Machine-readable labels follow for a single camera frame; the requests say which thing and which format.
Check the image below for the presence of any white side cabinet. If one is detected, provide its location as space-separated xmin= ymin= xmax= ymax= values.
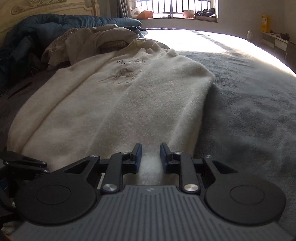
xmin=260 ymin=32 xmax=295 ymax=72

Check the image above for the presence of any yellow box on shelf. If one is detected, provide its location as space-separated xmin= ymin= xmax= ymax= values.
xmin=260 ymin=15 xmax=271 ymax=33

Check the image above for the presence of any beige crumpled garment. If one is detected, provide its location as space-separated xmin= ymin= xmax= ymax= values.
xmin=41 ymin=24 xmax=171 ymax=68

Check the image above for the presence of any cream carved headboard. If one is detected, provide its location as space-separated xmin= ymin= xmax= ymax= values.
xmin=1 ymin=0 xmax=100 ymax=42

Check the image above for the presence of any orange box on windowsill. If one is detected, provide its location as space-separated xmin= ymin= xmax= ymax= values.
xmin=137 ymin=10 xmax=154 ymax=20

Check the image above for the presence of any grey curtain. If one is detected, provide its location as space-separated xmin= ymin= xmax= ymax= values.
xmin=117 ymin=0 xmax=132 ymax=18

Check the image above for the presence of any blue quilted duvet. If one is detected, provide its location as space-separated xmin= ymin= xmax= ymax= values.
xmin=1 ymin=14 xmax=143 ymax=84

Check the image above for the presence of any cream fleece sweater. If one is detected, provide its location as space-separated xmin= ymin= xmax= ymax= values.
xmin=7 ymin=40 xmax=214 ymax=185

